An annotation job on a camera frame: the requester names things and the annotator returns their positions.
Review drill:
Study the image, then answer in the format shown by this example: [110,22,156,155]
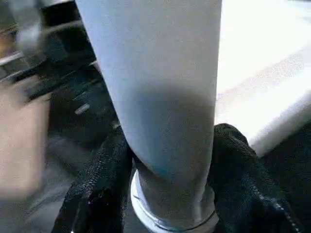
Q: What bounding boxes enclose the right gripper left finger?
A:
[52,126,134,233]

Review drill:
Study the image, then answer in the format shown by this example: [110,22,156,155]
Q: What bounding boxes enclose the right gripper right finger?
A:
[208,123,304,233]

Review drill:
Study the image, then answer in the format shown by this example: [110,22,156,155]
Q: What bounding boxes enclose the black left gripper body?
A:
[47,65,122,144]

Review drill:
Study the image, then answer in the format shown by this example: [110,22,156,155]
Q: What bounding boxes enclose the white plastic table leg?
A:
[75,0,223,228]

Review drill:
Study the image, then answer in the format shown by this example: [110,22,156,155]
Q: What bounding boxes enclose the white plastic table top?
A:
[130,0,311,233]

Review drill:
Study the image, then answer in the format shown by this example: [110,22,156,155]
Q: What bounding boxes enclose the black work mat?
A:
[43,14,311,233]

